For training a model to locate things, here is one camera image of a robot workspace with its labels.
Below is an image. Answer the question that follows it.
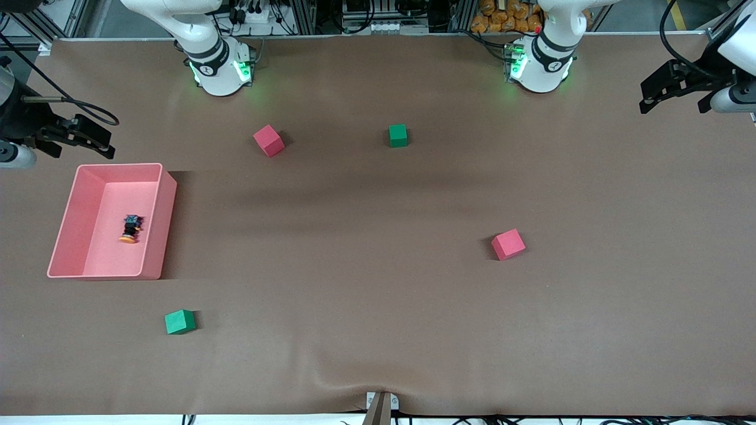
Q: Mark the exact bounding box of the orange push button switch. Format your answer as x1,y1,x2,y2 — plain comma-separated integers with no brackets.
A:
118,214,145,244

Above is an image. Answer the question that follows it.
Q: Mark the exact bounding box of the pink plastic bin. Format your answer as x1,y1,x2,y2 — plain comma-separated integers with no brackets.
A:
47,163,178,280

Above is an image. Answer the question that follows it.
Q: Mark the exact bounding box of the pink foam cube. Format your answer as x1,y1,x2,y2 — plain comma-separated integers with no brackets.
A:
253,124,286,158
491,228,527,261

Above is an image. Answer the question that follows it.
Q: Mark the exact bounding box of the orange snack bag pile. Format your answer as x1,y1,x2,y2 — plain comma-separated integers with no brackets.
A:
470,0,545,34

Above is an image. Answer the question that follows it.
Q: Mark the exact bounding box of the white power strip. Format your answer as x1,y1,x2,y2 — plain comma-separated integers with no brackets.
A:
233,6,278,27

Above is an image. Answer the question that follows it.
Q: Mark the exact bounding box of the white terminal strip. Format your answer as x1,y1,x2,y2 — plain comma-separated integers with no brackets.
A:
367,21,430,35

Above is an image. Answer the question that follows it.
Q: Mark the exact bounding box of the brown table mat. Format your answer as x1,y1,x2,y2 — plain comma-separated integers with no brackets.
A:
0,32,756,417

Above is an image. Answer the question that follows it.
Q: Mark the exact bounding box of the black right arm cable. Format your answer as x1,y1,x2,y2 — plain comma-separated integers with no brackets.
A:
0,32,120,126

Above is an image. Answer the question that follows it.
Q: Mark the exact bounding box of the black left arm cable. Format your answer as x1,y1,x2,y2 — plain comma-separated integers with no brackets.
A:
660,0,736,80

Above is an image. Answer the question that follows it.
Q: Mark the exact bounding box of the black arm base cable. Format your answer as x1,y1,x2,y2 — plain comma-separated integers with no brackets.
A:
464,28,514,63

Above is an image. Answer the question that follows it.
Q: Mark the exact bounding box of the metal table edge bracket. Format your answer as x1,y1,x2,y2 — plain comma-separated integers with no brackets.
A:
363,391,400,425

